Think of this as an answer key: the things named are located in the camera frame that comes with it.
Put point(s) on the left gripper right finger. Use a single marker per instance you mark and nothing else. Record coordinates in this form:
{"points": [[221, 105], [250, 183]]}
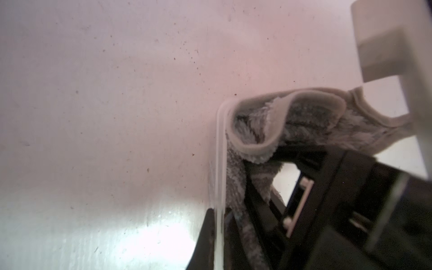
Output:
{"points": [[234, 253]]}

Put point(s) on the small clear box blue lid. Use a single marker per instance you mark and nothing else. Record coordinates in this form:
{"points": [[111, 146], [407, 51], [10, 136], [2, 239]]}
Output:
{"points": [[217, 176]]}

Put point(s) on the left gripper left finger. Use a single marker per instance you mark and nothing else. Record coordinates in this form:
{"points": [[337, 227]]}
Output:
{"points": [[203, 254]]}

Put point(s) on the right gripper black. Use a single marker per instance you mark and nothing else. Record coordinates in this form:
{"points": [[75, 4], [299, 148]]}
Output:
{"points": [[347, 212]]}

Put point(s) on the grey striped cloth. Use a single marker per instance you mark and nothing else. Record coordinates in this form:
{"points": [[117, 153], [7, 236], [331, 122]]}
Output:
{"points": [[258, 126]]}

